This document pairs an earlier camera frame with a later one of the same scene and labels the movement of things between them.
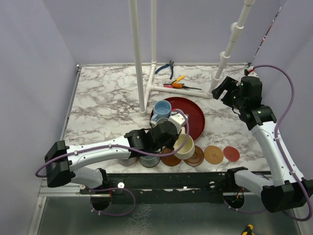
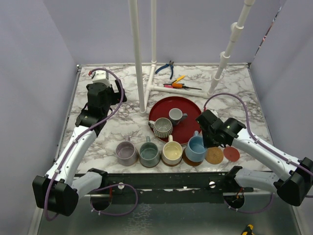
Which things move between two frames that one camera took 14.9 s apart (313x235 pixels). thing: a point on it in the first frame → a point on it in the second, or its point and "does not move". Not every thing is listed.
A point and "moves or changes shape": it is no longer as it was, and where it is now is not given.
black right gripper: [229, 84] → [207, 143]
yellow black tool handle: [248, 230] does not move
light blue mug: [162, 109] → [195, 149]
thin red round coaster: [231, 153] does not move
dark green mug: [149, 161] does not move
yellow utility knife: [179, 79] does not move
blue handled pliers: [171, 64] does not move
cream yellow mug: [187, 151] moves or changes shape
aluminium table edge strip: [71, 102] does not move
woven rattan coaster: [213, 154] does not move
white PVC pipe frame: [235, 27] does not move
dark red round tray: [193, 112] → [161, 108]
